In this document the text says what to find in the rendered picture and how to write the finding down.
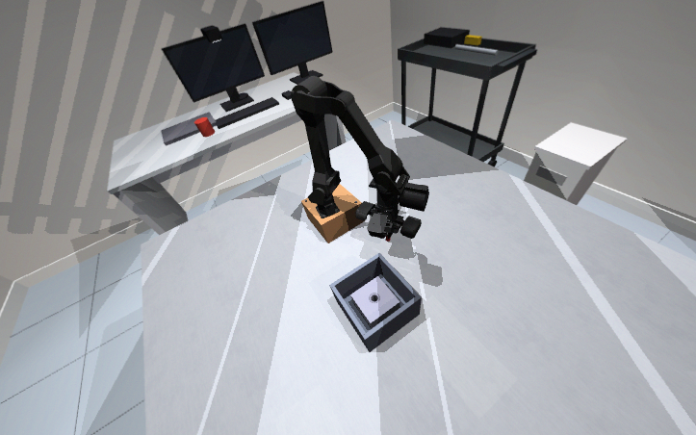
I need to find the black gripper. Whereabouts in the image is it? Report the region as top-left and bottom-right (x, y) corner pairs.
(355, 201), (422, 239)

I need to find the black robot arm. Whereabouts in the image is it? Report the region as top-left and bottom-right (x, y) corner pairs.
(291, 76), (429, 239)

